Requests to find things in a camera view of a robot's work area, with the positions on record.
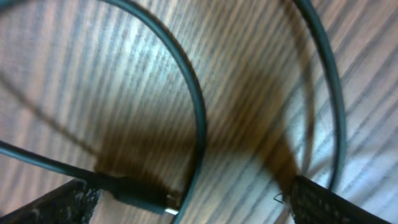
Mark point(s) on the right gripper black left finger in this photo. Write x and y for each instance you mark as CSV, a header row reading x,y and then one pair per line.
x,y
73,202

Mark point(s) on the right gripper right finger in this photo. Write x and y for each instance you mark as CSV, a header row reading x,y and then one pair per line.
x,y
310,203

